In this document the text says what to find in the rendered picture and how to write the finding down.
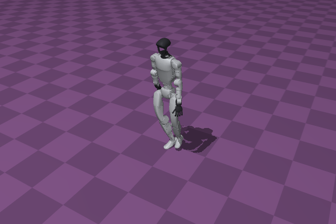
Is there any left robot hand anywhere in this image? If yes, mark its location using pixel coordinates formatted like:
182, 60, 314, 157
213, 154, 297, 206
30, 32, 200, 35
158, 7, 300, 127
172, 100, 183, 117

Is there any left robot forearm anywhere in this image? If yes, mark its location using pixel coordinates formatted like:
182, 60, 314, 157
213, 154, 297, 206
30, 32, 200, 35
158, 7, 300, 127
175, 80, 183, 104

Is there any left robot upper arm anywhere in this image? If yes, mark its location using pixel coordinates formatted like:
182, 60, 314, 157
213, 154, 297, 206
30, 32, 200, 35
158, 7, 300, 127
171, 59, 182, 86

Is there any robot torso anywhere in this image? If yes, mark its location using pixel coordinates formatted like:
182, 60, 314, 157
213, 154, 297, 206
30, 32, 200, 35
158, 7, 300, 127
155, 54, 176, 99

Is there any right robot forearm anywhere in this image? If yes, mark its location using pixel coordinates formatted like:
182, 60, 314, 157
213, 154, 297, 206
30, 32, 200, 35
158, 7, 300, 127
151, 75, 160, 86

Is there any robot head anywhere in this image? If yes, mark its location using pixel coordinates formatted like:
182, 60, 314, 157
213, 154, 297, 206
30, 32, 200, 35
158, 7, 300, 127
156, 38, 172, 59

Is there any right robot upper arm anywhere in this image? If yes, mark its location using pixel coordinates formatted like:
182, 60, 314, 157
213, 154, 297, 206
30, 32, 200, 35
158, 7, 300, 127
150, 53, 158, 77

